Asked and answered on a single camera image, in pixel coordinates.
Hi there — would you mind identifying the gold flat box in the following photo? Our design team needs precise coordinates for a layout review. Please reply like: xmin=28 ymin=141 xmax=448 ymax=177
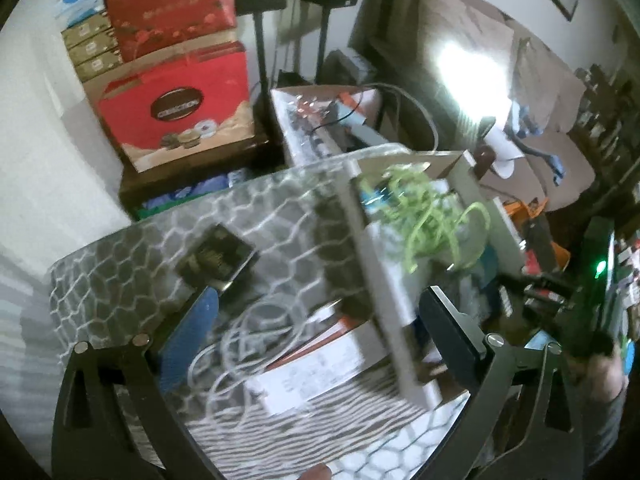
xmin=60 ymin=12 xmax=113 ymax=44
xmin=66 ymin=35 xmax=119 ymax=62
xmin=74 ymin=52 xmax=124 ymax=84

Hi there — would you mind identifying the dark wooden cabinet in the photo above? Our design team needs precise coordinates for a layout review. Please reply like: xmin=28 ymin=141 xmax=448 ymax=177
xmin=117 ymin=132 xmax=287 ymax=222

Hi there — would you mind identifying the orange box with white label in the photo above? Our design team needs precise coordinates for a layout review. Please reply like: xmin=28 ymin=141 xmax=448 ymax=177
xmin=245 ymin=305 xmax=396 ymax=418

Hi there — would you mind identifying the brown cardboard box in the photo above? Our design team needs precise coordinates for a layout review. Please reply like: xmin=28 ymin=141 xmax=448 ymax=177
xmin=82 ymin=30 xmax=251 ymax=103

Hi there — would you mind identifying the red floral gift box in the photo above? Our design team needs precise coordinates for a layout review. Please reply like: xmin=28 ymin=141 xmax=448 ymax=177
xmin=102 ymin=0 xmax=238 ymax=61

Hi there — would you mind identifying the bright lamp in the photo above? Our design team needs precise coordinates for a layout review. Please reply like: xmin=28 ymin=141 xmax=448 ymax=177
xmin=435 ymin=40 xmax=507 ymax=127

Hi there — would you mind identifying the cream curtain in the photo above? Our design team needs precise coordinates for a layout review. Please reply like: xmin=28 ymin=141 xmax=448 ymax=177
xmin=0 ymin=10 xmax=132 ymax=271

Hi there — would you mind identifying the open box with packets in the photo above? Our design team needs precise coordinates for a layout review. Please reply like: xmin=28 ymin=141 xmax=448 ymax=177
xmin=270 ymin=82 xmax=387 ymax=168

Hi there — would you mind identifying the white charging cable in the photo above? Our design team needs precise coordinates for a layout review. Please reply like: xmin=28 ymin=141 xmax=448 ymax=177
xmin=187 ymin=295 xmax=326 ymax=421

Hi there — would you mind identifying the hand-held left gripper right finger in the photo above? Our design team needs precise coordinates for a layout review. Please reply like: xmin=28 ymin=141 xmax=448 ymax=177
xmin=419 ymin=286 xmax=585 ymax=480

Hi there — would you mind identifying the white sheer curtain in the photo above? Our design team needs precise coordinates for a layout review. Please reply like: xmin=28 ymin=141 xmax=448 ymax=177
xmin=0 ymin=252 xmax=67 ymax=426

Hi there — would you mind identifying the small black box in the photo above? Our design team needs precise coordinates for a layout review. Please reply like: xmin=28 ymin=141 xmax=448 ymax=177
xmin=175 ymin=225 xmax=261 ymax=293

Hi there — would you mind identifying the red paper gift bag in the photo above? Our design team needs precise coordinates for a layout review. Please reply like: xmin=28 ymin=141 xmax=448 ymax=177
xmin=97 ymin=50 xmax=256 ymax=173

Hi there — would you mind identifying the orange and black object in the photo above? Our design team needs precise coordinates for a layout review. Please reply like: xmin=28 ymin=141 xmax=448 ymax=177
xmin=502 ymin=199 xmax=571 ymax=273

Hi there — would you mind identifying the brown padded headboard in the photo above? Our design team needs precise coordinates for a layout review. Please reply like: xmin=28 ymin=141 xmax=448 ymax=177
xmin=350 ymin=0 xmax=601 ymax=211

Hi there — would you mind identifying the person's right forearm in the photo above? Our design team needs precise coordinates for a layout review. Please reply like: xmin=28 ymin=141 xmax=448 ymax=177
xmin=582 ymin=387 xmax=632 ymax=468

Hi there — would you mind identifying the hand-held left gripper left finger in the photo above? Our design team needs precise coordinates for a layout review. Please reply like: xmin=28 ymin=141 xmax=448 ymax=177
xmin=51 ymin=285 xmax=221 ymax=480

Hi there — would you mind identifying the blue tissue pack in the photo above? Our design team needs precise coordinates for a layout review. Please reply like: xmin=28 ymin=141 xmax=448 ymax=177
xmin=55 ymin=0 xmax=108 ymax=28

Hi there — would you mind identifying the person's right hand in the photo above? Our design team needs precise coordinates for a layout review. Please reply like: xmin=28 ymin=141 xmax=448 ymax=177
xmin=570 ymin=345 xmax=629 ymax=407

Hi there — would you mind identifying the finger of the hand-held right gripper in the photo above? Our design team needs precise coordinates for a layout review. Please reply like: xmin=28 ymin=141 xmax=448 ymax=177
xmin=495 ymin=270 xmax=581 ymax=322

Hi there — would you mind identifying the cardboard desk organizer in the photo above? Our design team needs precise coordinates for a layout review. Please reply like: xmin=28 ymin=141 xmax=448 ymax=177
xmin=340 ymin=152 xmax=531 ymax=411

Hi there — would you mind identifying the blue plastic bag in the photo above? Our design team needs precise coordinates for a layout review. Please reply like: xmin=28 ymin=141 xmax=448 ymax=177
xmin=142 ymin=170 xmax=249 ymax=212

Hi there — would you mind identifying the green cord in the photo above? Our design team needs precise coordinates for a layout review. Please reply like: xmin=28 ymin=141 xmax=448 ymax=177
xmin=357 ymin=165 xmax=493 ymax=273

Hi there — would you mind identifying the cluttered shelf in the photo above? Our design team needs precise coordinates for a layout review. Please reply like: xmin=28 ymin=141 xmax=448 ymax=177
xmin=570 ymin=62 xmax=640 ymax=241

